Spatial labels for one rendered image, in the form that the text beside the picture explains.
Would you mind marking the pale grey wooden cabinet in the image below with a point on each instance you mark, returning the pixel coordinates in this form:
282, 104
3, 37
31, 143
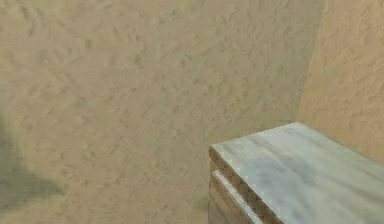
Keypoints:
300, 180

